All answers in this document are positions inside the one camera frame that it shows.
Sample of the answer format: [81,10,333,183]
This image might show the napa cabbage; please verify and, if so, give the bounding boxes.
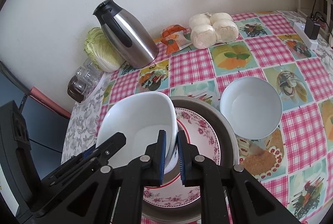
[84,27,125,72]

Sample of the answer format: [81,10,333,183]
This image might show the bag of white buns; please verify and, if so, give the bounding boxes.
[189,12,239,49]

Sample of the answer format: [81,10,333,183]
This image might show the white power strip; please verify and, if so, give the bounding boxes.
[293,22,318,50]

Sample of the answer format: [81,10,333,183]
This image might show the black power adapter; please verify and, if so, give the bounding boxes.
[304,17,320,40]

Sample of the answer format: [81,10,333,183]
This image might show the floral pink rimmed plate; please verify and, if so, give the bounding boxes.
[143,107,221,209]

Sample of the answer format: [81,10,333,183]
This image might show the clear glass cup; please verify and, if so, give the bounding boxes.
[83,58,103,81]
[76,66,99,88]

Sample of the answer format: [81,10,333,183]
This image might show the dark tinted glass cup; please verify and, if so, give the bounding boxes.
[67,75,87,103]

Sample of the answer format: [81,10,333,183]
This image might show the steel thermos jug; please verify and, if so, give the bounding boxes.
[93,0,159,68]

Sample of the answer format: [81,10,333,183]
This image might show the white square bowl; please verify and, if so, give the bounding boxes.
[96,92,178,174]

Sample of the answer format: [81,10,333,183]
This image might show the light blue round bowl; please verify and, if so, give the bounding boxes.
[220,77,283,140]

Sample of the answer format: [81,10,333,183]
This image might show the large steel round tray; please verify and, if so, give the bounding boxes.
[142,96,239,223]

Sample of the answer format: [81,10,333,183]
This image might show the pink checkered tablecloth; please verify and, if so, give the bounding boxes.
[97,11,332,223]

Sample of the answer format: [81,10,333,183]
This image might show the orange snack packet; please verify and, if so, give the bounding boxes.
[161,25,192,54]

